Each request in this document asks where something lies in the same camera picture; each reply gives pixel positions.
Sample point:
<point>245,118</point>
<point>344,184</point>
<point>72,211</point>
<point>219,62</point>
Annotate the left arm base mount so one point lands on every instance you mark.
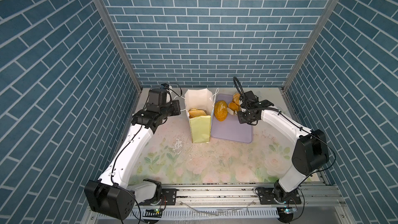
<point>151,192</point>

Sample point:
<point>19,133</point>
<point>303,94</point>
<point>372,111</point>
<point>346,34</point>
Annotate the floral table mat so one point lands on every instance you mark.
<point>172,158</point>

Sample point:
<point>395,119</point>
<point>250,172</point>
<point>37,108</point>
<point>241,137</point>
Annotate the sugar-topped knotted bread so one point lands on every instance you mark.
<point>236,99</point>

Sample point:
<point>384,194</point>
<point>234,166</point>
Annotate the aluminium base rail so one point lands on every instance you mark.
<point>237,204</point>

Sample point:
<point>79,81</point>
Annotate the aluminium corner post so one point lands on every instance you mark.
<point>329,7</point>
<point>101,8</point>

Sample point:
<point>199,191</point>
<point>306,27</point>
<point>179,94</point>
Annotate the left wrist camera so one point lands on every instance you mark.
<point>166,92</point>

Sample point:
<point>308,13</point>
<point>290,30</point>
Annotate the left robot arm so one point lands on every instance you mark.
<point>109,194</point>

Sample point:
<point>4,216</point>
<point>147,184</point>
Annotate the lilac plastic tray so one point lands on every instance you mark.
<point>231,130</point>

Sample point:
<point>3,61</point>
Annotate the small round orange bun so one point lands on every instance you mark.
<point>233,106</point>

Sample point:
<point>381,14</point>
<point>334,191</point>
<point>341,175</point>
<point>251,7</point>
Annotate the large oval brown bread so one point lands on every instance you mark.
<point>221,110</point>

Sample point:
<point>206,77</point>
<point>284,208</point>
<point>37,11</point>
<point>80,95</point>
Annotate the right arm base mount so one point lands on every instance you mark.
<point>276,195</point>

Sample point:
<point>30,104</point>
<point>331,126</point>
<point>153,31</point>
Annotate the aluminium corner post left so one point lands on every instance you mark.
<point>101,8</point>

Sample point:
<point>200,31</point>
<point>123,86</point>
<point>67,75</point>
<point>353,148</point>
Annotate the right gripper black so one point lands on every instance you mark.
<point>241,120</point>

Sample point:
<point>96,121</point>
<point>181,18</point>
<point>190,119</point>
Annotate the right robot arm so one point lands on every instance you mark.
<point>310,148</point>

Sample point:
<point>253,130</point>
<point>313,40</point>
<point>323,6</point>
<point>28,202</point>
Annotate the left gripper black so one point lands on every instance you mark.
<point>175,104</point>

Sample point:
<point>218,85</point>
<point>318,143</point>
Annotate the triangular pastry bread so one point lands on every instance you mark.
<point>193,113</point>

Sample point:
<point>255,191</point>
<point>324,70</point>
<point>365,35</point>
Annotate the aluminium corner post right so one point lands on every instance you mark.
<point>329,7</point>

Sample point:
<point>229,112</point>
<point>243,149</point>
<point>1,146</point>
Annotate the white and green paper bag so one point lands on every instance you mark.
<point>202,100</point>

